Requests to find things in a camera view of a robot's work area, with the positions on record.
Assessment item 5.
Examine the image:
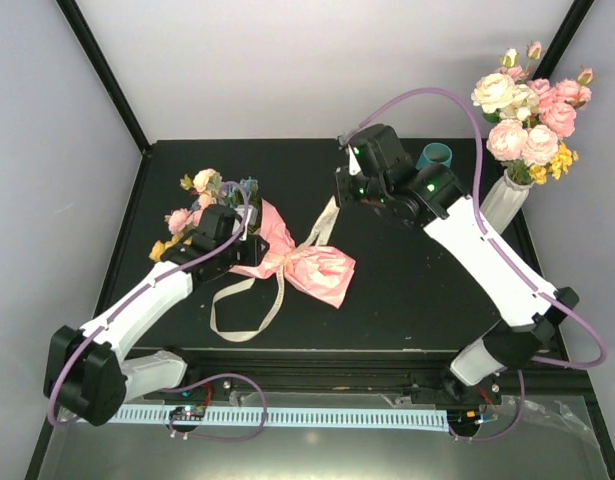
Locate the black frame post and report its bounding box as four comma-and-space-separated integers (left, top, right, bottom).
532, 0, 595, 80
56, 0, 151, 154

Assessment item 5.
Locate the light blue cable duct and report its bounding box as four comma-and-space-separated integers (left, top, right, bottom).
109, 404, 449, 433

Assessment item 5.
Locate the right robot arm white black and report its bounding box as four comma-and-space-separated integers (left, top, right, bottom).
335, 124, 579, 403

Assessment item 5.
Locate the pink wrapping paper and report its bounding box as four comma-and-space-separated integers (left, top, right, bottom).
231, 199, 356, 308

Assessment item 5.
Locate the black frame post left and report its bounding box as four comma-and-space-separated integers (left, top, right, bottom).
56, 0, 151, 154

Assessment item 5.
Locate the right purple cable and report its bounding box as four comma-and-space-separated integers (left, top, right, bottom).
336, 87, 608, 445

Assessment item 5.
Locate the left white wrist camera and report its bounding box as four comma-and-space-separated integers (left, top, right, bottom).
232, 205, 258, 241

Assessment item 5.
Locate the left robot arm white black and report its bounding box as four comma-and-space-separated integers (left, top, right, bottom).
43, 205, 269, 426

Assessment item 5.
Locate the artificial flower bunch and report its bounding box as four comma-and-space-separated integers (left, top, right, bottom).
149, 168, 262, 262

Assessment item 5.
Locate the pink white flower bouquet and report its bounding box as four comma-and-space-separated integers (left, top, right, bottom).
471, 42, 595, 186

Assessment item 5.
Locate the circuit board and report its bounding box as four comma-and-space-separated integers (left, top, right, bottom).
171, 405, 205, 421
457, 410, 498, 425

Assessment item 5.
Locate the white ribbed vase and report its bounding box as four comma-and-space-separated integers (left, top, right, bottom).
480, 171, 533, 234

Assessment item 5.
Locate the purple cable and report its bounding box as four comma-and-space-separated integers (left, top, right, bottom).
336, 87, 608, 445
46, 180, 268, 442

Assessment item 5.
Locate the left circuit board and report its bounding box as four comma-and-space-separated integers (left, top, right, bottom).
171, 405, 205, 421

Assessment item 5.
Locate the cream ribbon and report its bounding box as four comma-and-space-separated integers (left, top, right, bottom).
210, 195, 341, 344

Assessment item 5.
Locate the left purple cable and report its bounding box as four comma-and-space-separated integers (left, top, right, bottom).
46, 180, 268, 442

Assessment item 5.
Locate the teal vase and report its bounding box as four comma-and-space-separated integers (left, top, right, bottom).
416, 142, 453, 170

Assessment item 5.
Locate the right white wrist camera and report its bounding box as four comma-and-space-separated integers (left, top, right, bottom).
337, 134, 362, 176

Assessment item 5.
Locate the black frame post right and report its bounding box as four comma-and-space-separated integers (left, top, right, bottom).
532, 0, 595, 80

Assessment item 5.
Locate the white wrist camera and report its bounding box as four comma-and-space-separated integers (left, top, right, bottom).
337, 134, 362, 176
232, 205, 258, 241

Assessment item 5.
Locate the right circuit board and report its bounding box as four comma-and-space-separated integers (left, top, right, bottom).
457, 410, 498, 425

